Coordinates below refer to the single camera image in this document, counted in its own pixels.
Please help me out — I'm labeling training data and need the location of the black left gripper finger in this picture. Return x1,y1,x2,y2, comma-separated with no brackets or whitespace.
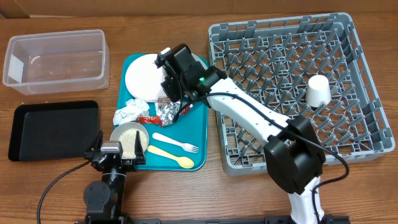
85,130,103,156
134,131,146,164

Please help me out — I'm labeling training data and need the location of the grey round plate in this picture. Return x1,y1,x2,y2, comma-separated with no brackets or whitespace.
160,47,208,71

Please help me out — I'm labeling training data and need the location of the silver foil wrapper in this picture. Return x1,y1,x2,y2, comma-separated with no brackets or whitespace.
154,99,187,126

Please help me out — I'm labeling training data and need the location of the pink round plate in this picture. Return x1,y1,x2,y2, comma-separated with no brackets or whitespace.
125,54,167,102

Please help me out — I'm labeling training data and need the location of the white plastic fork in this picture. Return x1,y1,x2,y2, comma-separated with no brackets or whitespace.
152,133,199,153

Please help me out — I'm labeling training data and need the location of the yellow plastic spoon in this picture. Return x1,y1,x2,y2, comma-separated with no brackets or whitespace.
147,145,195,169

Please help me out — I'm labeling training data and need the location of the white plastic cup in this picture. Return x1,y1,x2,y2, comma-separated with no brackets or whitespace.
305,75,331,108

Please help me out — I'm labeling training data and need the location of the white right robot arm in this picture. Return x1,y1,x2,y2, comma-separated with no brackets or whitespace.
154,44,326,223

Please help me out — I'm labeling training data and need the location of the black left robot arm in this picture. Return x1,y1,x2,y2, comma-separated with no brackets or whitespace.
83,131,146,223

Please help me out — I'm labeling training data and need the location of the grey dishwasher rack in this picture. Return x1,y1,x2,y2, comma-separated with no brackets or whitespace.
208,12,396,162

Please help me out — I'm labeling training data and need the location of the grey bowl of rice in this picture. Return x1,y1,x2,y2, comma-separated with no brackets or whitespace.
110,122,149,159

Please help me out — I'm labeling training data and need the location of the red ketchup packet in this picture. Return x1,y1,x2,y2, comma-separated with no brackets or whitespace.
136,116,162,126

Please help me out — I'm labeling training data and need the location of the teal serving tray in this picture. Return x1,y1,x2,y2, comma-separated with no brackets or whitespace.
117,54,209,171

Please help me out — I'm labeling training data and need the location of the black plastic tray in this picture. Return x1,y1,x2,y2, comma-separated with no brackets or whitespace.
8,100,100,162

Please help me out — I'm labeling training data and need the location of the crumpled white napkin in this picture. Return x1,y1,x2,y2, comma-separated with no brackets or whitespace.
113,99,150,126

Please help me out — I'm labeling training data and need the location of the clear plastic bin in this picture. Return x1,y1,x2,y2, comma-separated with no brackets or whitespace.
2,29,110,95

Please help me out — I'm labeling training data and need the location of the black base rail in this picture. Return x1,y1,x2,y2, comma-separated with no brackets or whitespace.
74,215,351,224

